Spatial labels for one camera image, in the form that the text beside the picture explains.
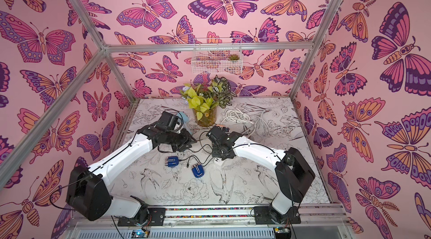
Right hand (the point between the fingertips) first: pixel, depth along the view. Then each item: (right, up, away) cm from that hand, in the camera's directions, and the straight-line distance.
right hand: (218, 151), depth 86 cm
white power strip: (0, -6, +2) cm, 6 cm away
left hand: (-10, +6, -5) cm, 12 cm away
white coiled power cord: (+11, +19, +24) cm, 32 cm away
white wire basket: (-1, +52, +10) cm, 53 cm away
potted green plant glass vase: (-8, +27, +2) cm, 28 cm away
